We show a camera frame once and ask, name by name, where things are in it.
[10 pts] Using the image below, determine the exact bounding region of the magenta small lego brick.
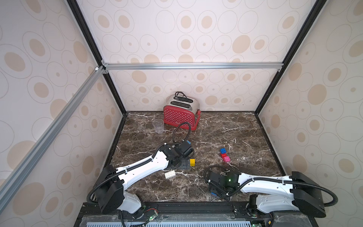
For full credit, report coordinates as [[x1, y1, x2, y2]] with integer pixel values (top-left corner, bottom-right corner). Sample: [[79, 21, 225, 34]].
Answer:
[[223, 156, 231, 163]]

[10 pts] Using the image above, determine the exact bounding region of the white long lego brick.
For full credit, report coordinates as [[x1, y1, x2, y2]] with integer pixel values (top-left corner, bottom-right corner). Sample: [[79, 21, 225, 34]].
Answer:
[[164, 170, 176, 179]]

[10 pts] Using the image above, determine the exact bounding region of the diagonal aluminium rail left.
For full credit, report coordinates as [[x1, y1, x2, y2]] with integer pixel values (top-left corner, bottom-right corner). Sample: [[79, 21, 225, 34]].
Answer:
[[1, 66, 105, 212]]

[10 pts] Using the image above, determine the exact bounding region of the red polka dot toaster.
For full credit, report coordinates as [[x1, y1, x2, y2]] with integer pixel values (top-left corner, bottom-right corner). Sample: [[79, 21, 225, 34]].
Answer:
[[163, 91, 201, 131]]

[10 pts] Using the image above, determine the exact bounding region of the clear plastic cup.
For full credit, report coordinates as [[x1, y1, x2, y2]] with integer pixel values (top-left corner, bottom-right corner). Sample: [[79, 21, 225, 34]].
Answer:
[[153, 119, 164, 134]]

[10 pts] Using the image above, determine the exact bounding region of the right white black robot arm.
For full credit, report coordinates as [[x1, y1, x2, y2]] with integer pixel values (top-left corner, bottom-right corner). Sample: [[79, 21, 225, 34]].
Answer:
[[203, 165, 338, 218]]

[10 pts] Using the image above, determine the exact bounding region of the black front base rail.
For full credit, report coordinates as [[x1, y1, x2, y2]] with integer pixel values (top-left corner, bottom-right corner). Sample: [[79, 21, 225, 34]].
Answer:
[[75, 201, 318, 227]]

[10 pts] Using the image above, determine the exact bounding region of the horizontal aluminium rail back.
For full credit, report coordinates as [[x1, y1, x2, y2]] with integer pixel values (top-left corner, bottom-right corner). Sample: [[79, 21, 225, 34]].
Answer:
[[97, 62, 284, 73]]

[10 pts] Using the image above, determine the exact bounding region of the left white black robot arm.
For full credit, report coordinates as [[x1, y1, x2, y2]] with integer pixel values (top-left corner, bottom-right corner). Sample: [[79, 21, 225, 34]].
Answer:
[[87, 122, 194, 217]]

